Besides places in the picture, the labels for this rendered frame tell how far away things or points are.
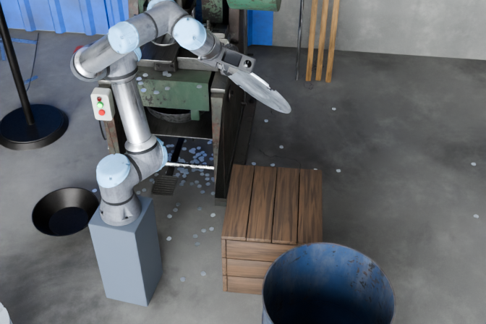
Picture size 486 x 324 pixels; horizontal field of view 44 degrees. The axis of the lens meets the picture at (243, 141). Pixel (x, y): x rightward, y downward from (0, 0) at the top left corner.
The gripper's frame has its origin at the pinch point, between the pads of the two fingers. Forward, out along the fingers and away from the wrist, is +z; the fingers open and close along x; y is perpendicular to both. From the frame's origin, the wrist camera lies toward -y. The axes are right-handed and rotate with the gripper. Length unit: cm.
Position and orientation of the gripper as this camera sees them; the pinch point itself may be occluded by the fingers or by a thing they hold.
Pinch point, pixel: (239, 66)
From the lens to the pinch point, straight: 187.2
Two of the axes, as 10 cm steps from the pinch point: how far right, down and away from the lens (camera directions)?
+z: 3.3, 1.3, 9.4
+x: -3.3, 9.4, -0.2
